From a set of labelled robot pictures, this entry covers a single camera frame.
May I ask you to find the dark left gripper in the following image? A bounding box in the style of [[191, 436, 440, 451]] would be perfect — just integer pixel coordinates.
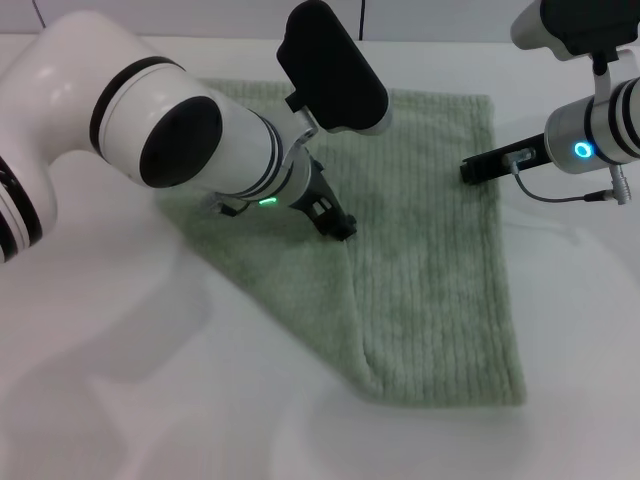
[[291, 153, 358, 245]]

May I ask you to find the right wrist camera housing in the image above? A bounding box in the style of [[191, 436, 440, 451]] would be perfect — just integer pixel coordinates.
[[509, 0, 640, 101]]

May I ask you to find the grey right wrist cable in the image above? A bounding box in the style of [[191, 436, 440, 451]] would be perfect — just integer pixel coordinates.
[[503, 148, 620, 203]]

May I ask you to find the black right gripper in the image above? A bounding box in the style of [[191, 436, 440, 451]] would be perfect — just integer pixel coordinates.
[[459, 132, 551, 187]]

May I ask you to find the left wrist camera housing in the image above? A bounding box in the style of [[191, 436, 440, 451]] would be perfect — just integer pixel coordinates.
[[276, 0, 393, 137]]

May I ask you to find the pale green ribbed towel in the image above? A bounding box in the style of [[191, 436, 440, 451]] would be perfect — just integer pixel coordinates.
[[154, 77, 529, 407]]

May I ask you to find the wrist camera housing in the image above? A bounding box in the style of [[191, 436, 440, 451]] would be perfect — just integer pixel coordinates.
[[509, 0, 640, 101], [276, 0, 393, 137]]

